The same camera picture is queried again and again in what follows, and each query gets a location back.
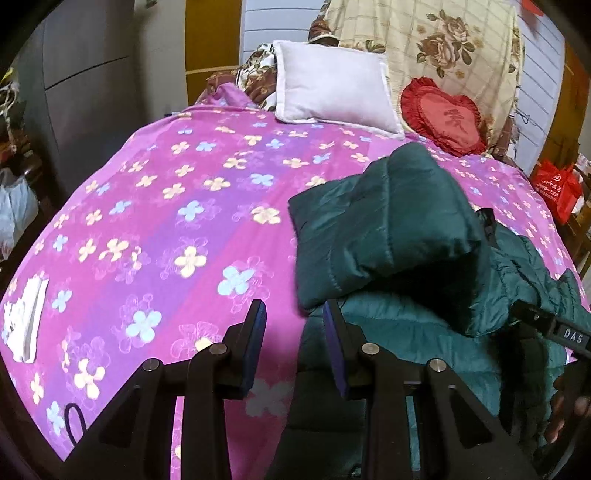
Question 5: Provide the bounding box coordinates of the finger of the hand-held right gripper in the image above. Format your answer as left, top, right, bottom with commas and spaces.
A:
510, 300, 561, 335

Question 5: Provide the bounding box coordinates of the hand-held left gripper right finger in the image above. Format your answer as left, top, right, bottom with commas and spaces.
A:
322, 300, 542, 480

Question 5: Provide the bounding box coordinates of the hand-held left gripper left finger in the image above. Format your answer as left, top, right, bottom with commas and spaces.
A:
61, 299, 269, 480

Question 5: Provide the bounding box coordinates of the dark green puffer jacket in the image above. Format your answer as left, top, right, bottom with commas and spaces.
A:
265, 142, 591, 480

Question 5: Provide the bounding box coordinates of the person's right hand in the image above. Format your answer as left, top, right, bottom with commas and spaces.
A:
544, 369, 591, 445

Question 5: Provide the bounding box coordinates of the red shopping bag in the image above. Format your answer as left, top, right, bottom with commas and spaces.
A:
531, 159, 583, 227

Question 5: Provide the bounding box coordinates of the pink floral bed sheet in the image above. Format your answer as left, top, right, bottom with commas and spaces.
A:
0, 85, 587, 480

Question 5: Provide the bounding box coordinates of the red heart-shaped cushion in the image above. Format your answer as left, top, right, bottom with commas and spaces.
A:
401, 78, 488, 158

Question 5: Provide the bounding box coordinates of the white lace cloth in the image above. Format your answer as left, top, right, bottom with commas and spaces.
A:
2, 272, 51, 363

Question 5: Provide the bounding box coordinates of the white pillow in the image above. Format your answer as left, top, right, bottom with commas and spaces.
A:
272, 41, 405, 138

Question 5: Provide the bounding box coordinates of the brown floral fabric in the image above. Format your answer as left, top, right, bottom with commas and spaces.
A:
205, 41, 287, 112

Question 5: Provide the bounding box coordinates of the white plastic bag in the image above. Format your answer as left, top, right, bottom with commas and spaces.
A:
0, 168, 40, 261

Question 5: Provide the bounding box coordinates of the cream rose-print quilt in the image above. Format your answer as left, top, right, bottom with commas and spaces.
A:
321, 0, 523, 153

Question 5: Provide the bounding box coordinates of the grey refrigerator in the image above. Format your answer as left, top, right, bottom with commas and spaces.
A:
16, 0, 153, 185

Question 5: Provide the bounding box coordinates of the black hair tie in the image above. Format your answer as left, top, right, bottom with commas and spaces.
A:
64, 404, 86, 448

